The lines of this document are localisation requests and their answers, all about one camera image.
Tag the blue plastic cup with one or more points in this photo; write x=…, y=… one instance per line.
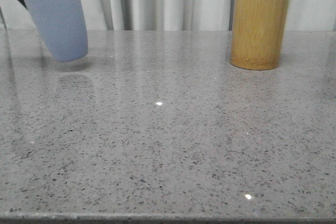
x=61, y=24

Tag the bamboo wooden cup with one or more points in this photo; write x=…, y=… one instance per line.
x=257, y=33

